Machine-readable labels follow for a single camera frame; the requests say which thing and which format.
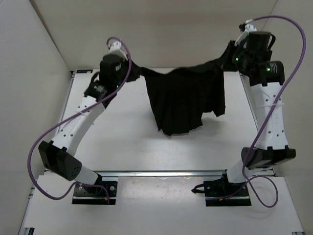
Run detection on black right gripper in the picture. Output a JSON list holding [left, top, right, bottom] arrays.
[[216, 41, 253, 73]]

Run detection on black pleated skirt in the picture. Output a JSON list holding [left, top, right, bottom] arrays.
[[140, 57, 232, 137]]

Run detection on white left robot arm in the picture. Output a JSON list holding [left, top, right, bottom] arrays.
[[39, 54, 140, 195]]

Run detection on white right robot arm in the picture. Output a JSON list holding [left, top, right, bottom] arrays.
[[219, 31, 296, 196]]

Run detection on blue left table label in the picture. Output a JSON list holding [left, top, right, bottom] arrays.
[[76, 70, 93, 74]]

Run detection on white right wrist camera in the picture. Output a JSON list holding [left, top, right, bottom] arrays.
[[234, 20, 257, 46]]

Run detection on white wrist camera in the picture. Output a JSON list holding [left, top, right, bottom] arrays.
[[234, 20, 257, 46], [108, 41, 128, 60]]

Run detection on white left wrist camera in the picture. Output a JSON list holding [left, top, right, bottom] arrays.
[[108, 41, 128, 60]]

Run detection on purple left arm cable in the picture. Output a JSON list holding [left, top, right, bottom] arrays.
[[27, 36, 133, 200]]

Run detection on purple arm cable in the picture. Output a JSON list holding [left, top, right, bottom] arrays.
[[27, 36, 133, 200], [205, 16, 307, 209]]

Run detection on aluminium table rail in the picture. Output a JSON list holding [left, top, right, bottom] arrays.
[[97, 170, 224, 177]]

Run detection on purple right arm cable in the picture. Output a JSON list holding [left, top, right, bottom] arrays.
[[205, 16, 307, 209]]

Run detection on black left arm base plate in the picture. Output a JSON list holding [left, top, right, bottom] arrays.
[[72, 179, 118, 205]]

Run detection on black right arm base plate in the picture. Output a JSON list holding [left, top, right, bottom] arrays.
[[191, 176, 251, 207]]

